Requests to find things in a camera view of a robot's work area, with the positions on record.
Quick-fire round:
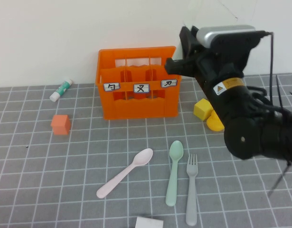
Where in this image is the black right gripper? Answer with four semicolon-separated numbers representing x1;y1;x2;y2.
164;26;245;84

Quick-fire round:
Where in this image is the mint green plastic spoon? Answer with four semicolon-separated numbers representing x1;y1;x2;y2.
165;140;184;207

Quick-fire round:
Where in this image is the pale pink plastic spoon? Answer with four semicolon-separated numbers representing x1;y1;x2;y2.
96;148;154;199

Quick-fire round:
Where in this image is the grey plastic fork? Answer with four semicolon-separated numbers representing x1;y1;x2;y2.
185;153;199;227

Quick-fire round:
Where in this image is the orange plastic cutlery holder crate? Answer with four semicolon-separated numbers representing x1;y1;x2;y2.
95;46;182;121

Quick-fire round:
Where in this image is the yellow foam cube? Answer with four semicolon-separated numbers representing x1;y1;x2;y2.
193;98;214;120

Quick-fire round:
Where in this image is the yellow rubber duck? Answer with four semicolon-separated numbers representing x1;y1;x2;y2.
206;110;225;132

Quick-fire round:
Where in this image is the green white glue stick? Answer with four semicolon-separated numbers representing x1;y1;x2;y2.
49;79;73;102

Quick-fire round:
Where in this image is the orange foam cube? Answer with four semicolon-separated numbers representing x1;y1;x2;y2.
50;114;71;136

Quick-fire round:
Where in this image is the grey grid tablecloth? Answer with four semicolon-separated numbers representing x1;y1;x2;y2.
0;73;292;228

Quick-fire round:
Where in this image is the white paper sheet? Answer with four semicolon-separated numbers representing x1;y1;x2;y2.
135;216;164;228

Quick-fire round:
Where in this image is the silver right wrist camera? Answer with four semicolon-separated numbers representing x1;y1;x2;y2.
196;25;264;61

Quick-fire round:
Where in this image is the black right camera cable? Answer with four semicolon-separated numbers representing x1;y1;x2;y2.
254;30;275;105

